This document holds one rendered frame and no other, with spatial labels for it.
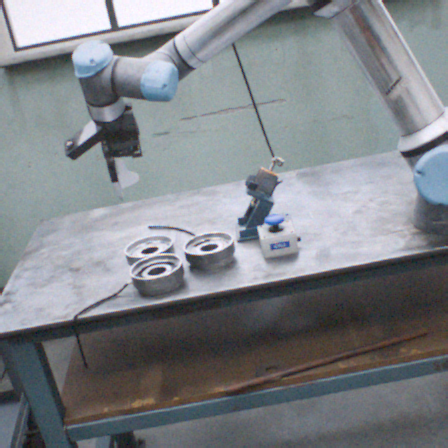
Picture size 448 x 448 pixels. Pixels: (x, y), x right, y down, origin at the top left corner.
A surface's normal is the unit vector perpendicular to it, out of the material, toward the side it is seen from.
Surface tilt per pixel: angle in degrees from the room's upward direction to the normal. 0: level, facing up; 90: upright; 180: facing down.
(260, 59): 90
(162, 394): 0
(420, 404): 0
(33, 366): 90
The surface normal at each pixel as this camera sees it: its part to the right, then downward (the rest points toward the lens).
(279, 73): 0.06, 0.38
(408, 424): -0.18, -0.90
